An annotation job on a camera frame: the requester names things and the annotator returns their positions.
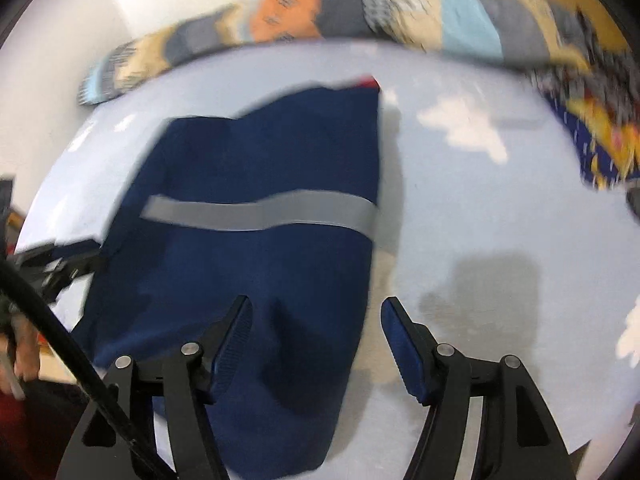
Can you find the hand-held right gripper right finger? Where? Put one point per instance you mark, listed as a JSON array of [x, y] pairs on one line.
[[402, 345]]

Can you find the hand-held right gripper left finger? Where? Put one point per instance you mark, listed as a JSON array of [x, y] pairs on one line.
[[231, 345]]

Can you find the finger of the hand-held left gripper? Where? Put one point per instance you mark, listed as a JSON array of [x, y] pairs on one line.
[[65, 262]]

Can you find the navy work jacket red collar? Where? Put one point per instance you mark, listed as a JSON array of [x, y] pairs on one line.
[[250, 170]]

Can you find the person's left hand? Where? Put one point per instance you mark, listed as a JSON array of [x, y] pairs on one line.
[[25, 355]]

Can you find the wooden side table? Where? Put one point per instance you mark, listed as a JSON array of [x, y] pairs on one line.
[[12, 222]]

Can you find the dark red cloth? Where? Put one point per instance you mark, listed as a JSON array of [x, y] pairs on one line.
[[35, 435]]

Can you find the light blue cloud bedsheet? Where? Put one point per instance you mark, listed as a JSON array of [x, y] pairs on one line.
[[475, 210]]

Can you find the blue yellow patterned cloth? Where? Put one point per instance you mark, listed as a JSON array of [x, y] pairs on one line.
[[600, 140]]

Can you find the rolled patchwork blanket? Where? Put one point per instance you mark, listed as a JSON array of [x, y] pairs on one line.
[[350, 15]]

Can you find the dark floral cloth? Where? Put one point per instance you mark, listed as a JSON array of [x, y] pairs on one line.
[[600, 70]]

